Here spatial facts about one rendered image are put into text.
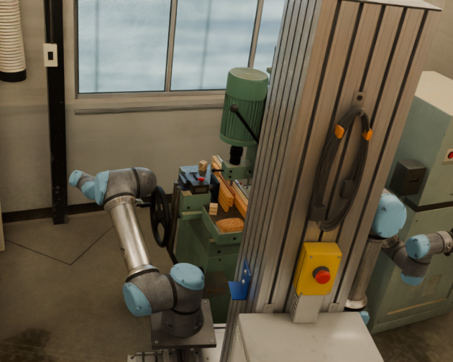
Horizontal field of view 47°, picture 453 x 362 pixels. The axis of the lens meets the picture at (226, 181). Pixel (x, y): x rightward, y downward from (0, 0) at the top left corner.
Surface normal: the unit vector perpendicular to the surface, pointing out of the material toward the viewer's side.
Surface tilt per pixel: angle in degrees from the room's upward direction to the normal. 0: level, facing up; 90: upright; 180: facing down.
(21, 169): 90
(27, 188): 90
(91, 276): 0
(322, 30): 90
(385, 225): 83
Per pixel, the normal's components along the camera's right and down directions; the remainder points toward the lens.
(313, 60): 0.15, 0.51
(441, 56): -0.91, 0.10
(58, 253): 0.13, -0.86
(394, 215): 0.40, 0.39
